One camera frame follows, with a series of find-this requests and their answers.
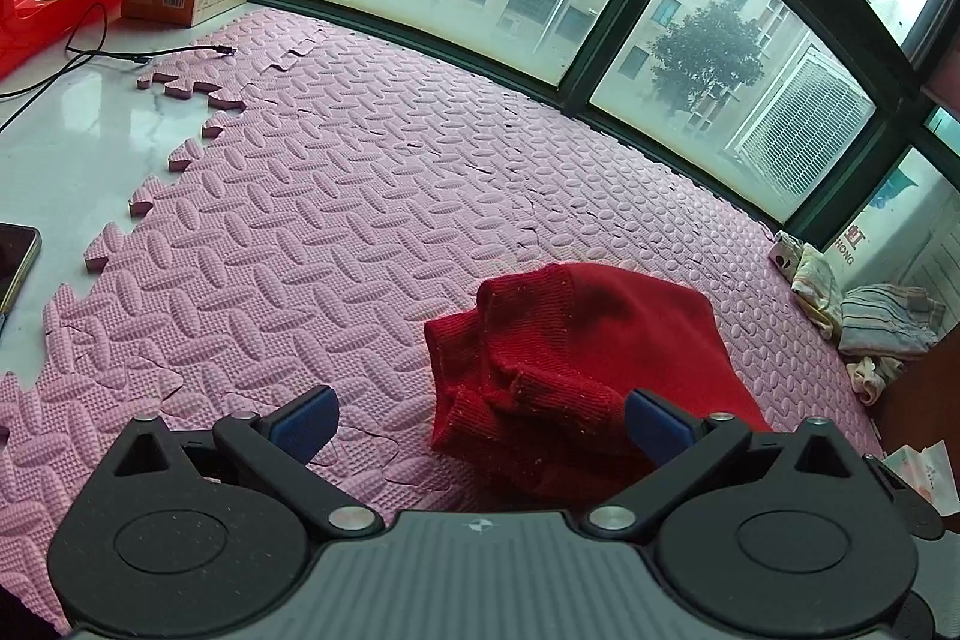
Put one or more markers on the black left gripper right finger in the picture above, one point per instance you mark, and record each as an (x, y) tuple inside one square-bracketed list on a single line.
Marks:
[(716, 474)]

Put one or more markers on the cream small garment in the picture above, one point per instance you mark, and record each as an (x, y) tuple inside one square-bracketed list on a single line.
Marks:
[(871, 375)]

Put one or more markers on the floral folded cloth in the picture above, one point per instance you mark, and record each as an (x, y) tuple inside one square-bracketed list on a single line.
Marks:
[(816, 291)]

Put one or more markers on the black smartphone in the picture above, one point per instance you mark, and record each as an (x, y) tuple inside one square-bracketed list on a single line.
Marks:
[(19, 247)]

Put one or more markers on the red knitted garment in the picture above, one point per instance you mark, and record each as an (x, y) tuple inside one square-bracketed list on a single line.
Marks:
[(531, 382)]

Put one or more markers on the pink foam puzzle mat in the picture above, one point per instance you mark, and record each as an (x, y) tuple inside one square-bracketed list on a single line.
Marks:
[(294, 215)]

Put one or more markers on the brown wooden furniture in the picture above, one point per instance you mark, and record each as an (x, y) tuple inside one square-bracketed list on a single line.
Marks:
[(922, 406)]

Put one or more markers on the striped folded cloth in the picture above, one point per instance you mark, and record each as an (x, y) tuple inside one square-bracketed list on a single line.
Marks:
[(884, 320)]

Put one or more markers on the green window frame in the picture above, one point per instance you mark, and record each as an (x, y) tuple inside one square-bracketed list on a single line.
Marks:
[(675, 10)]

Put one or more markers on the white patterned small cloth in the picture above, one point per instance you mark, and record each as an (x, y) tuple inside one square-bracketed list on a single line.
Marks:
[(786, 254)]

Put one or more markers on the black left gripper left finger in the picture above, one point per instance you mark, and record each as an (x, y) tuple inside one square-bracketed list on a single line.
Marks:
[(247, 476)]

